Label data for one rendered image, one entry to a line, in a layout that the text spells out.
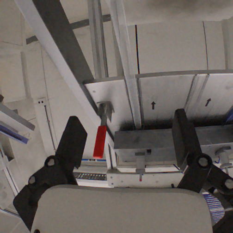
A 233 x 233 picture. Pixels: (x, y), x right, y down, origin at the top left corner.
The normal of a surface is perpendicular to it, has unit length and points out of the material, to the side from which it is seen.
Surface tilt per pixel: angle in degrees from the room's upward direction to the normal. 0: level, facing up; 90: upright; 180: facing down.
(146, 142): 135
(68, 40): 90
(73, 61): 90
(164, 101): 45
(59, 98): 90
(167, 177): 90
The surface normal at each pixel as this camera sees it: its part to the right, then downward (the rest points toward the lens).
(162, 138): -0.20, -0.51
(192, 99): -0.05, 0.86
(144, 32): -0.18, 0.24
